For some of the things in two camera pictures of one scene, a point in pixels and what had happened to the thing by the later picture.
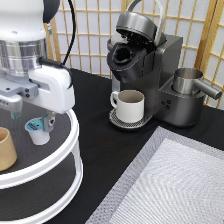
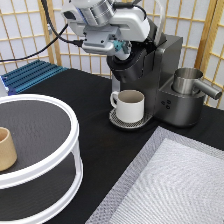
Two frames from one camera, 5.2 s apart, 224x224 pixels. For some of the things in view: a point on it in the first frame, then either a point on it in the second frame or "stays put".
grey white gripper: x=49 y=87 -> x=132 y=25
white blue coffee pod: x=37 y=132 -> x=121 y=54
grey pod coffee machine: x=140 y=57 stays put
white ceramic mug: x=131 y=105 stays put
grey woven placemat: x=174 y=179 stays put
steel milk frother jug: x=189 y=81 stays put
